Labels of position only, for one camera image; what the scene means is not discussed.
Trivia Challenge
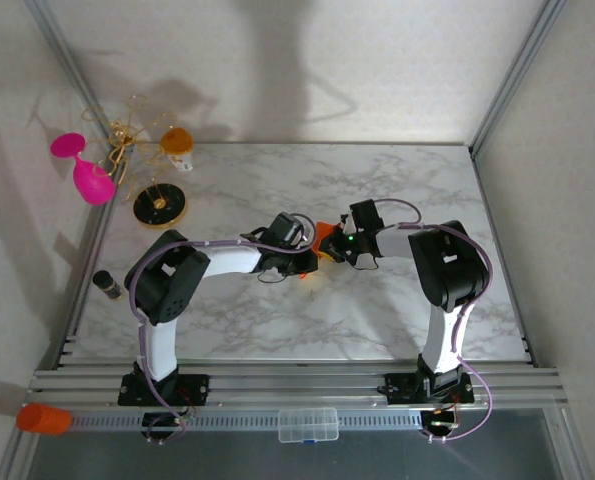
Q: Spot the small dark bottle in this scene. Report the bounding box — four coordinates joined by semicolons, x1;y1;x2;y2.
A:
92;269;124;302

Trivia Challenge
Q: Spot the aluminium front frame rail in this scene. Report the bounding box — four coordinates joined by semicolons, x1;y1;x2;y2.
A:
24;367;569;407

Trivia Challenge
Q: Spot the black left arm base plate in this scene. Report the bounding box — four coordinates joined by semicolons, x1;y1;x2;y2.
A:
117;372;211;407

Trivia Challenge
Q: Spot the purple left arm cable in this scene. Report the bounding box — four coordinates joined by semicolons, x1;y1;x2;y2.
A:
126;212;318;446

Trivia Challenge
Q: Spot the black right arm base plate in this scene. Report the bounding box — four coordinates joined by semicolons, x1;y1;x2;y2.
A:
378;372;476;405

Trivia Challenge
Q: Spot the orange cloth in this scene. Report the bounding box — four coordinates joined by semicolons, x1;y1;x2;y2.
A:
299;221;343;280

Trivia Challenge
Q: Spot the aluminium frame post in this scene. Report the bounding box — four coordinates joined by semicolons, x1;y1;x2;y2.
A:
24;0;111;149
468;0;569;160

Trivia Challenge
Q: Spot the perforated metal cable duct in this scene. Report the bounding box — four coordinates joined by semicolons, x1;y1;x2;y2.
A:
69;408;428;432

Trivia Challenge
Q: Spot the pink wine glass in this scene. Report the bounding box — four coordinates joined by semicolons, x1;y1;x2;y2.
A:
50;132;117;206

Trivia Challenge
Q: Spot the aluminium side rail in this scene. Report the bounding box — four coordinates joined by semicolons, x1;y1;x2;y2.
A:
470;149;537;366
51;144;121;370

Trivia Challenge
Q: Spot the gold wire glass rack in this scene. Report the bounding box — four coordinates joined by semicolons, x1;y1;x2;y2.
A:
80;93;189;230

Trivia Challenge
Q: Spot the orange plastic cup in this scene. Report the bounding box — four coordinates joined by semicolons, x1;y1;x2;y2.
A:
15;402;73;436

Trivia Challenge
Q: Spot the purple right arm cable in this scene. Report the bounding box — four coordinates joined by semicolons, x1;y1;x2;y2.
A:
374;198;494;444

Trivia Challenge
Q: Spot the black controller board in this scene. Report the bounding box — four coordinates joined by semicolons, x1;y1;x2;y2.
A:
421;407;461;436
141;407;198;436

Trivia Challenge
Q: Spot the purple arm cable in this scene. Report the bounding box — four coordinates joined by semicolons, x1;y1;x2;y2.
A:
374;198;494;444
126;212;318;446

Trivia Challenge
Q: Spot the clear plastic organizer box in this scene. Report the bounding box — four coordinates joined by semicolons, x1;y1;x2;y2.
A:
277;407;339;444

